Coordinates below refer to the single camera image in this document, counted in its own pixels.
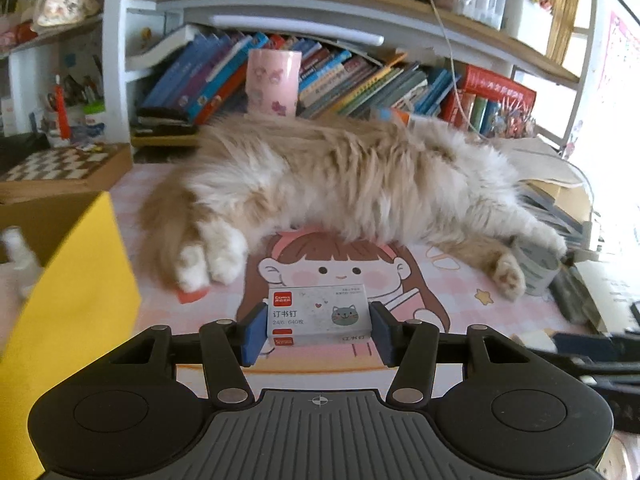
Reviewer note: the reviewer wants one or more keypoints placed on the white cubby shelf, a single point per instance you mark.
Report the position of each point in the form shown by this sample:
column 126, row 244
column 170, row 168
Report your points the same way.
column 20, row 70

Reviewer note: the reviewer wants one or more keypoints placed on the small white spray bottle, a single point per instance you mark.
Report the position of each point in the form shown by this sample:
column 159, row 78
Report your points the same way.
column 20, row 260

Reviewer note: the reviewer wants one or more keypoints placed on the dark flat object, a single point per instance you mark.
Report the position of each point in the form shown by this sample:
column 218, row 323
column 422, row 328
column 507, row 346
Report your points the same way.
column 575, row 300

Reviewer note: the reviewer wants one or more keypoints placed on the white staple box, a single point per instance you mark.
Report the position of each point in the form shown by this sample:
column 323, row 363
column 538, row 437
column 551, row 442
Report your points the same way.
column 320, row 315

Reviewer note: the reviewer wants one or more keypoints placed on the red printed box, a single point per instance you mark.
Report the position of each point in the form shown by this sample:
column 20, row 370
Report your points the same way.
column 495, row 85

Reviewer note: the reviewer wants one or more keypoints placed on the white paper sheet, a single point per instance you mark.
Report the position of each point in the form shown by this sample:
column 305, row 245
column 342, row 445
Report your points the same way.
column 615, row 285

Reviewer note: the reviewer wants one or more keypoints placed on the pink checked cloth desktop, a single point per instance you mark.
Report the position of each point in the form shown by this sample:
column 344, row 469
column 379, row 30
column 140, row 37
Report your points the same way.
column 145, row 180

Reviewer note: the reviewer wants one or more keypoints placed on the fluffy orange white cat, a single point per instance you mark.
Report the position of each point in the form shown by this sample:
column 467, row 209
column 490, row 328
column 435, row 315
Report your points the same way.
column 350, row 175

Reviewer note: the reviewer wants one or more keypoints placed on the wooden chessboard box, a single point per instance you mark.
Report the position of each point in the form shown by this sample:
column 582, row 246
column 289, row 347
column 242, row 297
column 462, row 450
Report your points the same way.
column 60, row 165

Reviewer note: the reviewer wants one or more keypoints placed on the red slim bottle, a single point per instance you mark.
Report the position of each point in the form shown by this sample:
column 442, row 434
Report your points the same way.
column 61, row 110

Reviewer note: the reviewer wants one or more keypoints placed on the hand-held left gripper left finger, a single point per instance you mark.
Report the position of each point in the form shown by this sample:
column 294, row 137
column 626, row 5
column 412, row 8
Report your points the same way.
column 255, row 335

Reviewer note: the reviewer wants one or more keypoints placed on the printed cartoon desk mat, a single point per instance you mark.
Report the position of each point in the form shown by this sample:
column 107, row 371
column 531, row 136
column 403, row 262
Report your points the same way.
column 440, row 270

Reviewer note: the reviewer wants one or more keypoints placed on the pink wall poster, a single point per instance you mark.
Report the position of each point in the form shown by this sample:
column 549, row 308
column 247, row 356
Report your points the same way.
column 617, row 70

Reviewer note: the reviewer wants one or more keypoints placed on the white storage box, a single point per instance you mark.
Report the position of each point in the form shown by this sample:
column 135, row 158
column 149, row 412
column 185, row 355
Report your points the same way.
column 527, row 25

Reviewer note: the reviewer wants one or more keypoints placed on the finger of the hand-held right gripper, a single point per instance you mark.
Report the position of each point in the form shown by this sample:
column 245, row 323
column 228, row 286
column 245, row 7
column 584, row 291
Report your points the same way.
column 615, row 377
column 585, row 346

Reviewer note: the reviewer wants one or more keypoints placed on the stack of books and papers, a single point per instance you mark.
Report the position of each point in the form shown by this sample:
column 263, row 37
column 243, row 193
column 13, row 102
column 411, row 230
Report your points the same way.
column 555, row 210

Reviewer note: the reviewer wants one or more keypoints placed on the white bookshelf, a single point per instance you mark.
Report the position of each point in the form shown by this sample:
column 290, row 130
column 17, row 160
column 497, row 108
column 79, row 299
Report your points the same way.
column 115, row 60

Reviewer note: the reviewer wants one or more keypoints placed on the white jar green lid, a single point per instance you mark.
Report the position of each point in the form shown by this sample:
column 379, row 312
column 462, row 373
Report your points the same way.
column 95, row 117

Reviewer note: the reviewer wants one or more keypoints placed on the row of colourful books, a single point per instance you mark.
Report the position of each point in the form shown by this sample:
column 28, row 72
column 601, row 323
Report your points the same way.
column 200, row 75

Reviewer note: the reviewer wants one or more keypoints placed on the pink printed cup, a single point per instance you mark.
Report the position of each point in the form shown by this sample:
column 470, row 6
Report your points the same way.
column 272, row 85

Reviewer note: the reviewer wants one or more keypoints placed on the yellow cardboard box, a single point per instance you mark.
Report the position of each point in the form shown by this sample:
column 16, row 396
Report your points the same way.
column 75, row 310

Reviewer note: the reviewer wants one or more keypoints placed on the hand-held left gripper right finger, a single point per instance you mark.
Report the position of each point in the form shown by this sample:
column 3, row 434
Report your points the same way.
column 381, row 335

